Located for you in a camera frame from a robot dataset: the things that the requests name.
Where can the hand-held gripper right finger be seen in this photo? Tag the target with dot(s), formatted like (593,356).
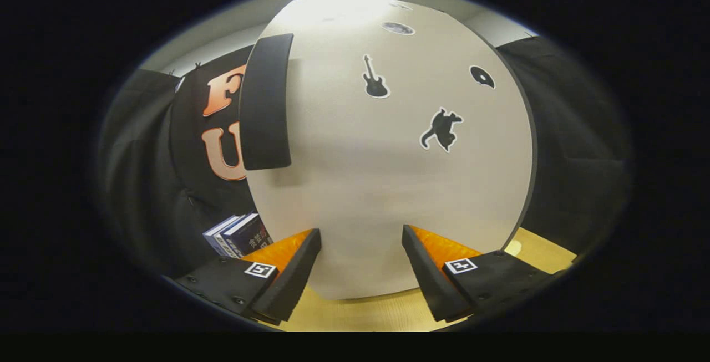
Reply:
(431,278)

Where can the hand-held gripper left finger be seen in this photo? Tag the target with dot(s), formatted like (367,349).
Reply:
(291,284)

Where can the dark blue book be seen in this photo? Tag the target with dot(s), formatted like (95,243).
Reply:
(252,234)

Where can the white blue book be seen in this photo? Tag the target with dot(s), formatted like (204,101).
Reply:
(213,234)

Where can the black backdrop cloth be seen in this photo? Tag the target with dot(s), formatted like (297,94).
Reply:
(577,129)

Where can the row of black cloth clips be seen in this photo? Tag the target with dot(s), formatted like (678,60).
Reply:
(197,66)

